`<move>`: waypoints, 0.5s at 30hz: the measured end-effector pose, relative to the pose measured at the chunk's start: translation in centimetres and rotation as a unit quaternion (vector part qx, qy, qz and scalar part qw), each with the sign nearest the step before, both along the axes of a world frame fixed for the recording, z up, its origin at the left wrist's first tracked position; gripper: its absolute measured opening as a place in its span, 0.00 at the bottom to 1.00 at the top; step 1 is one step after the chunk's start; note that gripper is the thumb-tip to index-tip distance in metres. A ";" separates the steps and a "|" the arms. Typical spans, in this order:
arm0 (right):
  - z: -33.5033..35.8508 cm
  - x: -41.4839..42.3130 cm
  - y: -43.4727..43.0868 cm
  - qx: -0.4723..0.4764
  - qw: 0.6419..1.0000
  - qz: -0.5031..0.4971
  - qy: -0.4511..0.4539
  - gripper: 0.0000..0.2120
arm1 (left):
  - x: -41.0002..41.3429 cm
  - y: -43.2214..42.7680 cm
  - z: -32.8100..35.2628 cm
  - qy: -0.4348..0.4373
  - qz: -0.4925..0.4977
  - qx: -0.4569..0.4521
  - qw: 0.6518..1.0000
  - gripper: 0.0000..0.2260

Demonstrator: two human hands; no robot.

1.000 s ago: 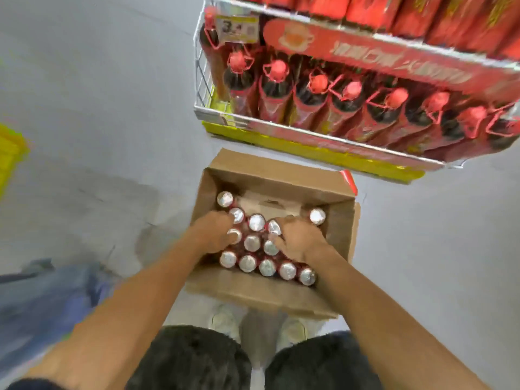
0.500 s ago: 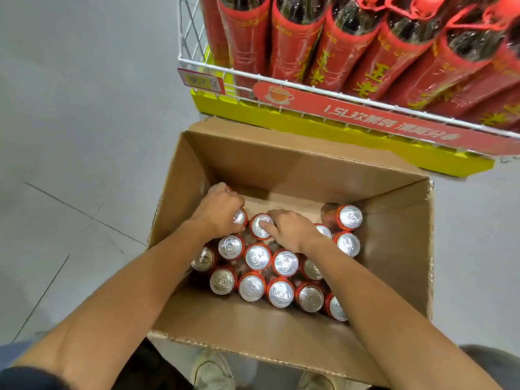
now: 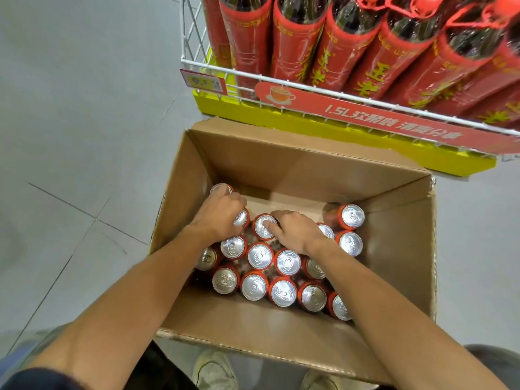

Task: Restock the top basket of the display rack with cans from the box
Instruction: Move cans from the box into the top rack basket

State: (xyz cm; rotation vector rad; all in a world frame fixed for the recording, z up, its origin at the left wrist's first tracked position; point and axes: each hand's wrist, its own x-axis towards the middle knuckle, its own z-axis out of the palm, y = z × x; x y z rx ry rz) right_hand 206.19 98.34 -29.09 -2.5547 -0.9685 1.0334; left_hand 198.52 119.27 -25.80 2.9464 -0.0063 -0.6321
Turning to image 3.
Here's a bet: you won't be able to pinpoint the pink price tag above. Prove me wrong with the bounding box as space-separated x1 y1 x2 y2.
180 69 228 96

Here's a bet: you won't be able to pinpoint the red banner sign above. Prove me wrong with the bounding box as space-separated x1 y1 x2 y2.
254 81 520 155

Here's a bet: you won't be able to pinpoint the person's right hand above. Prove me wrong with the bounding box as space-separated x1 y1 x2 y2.
264 210 332 257

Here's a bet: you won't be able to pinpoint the person's right white shoe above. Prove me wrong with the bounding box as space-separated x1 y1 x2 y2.
299 369 379 390

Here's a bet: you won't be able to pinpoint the person's grey trousers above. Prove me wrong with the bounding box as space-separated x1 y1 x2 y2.
0 324 520 390

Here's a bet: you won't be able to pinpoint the yellow display base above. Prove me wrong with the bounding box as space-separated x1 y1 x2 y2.
193 48 497 177

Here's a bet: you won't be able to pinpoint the white wire display rack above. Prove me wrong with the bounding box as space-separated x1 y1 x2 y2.
180 0 520 161

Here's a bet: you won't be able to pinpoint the person's dark shirt sleeve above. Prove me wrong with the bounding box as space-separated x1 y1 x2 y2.
0 367 87 390

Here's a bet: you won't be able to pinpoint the row of red-label bottles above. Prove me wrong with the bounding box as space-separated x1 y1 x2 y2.
200 0 520 131

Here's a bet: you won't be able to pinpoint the person's left hand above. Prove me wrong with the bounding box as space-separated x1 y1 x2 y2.
188 185 248 242

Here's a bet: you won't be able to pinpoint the person's right forearm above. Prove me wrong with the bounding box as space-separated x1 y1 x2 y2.
307 240 511 390

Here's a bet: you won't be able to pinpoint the brown cardboard box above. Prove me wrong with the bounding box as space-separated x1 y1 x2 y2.
149 117 438 386

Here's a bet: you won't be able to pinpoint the person's white shoe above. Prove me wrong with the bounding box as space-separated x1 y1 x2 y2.
192 349 239 390
299 369 379 390

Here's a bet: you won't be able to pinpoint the person's left forearm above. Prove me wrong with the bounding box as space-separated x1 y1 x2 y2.
36 224 222 390

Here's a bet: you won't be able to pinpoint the cluster of red cans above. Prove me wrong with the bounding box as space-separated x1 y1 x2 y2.
194 203 366 322

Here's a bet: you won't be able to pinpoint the person's left white shoe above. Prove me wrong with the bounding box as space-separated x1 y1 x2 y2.
192 349 239 390

